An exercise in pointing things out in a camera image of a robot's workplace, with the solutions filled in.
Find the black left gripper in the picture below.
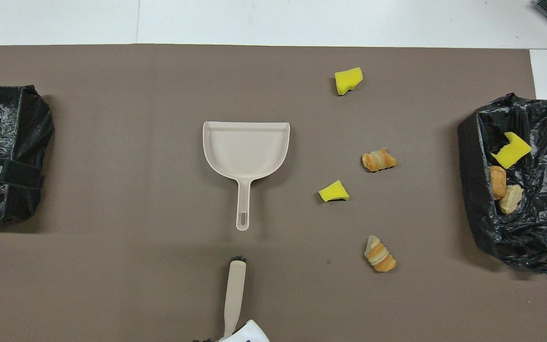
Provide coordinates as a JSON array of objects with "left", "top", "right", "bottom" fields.
[{"left": 0, "top": 156, "right": 45, "bottom": 189}]

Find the beige brush with black bristles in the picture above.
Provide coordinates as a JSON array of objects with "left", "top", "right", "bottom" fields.
[{"left": 223, "top": 256, "right": 247, "bottom": 339}]

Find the pale-tipped striped toy croissant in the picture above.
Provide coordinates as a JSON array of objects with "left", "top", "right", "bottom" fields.
[{"left": 364, "top": 235, "right": 397, "bottom": 273}]

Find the beige plastic dustpan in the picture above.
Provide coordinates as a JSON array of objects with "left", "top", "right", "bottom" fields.
[{"left": 202, "top": 121, "right": 291, "bottom": 232}]

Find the small yellow sponge wedge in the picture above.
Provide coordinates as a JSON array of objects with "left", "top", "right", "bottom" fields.
[{"left": 318, "top": 180, "right": 350, "bottom": 203}]

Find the brown curled toy croissant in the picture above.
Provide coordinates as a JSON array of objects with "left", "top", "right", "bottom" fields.
[{"left": 361, "top": 148, "right": 398, "bottom": 173}]

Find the yellow five-sided sponge chunk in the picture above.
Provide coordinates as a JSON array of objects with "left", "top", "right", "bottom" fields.
[{"left": 334, "top": 67, "right": 364, "bottom": 96}]

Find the tan peanut-shaped bread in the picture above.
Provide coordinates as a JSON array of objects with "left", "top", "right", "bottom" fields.
[{"left": 489, "top": 165, "right": 508, "bottom": 201}]

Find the orange striped toy croissant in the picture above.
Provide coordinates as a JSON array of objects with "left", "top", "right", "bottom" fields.
[{"left": 499, "top": 184, "right": 524, "bottom": 215}]

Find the yellow sponge with notched edge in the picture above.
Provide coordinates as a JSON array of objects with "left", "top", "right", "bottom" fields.
[{"left": 490, "top": 132, "right": 532, "bottom": 170}]

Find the bin lined with black bag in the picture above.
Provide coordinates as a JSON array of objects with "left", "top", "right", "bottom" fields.
[
  {"left": 0, "top": 85, "right": 56, "bottom": 225},
  {"left": 457, "top": 93, "right": 547, "bottom": 275}
]

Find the brown table mat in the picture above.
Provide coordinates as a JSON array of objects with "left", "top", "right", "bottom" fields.
[{"left": 0, "top": 44, "right": 547, "bottom": 342}]

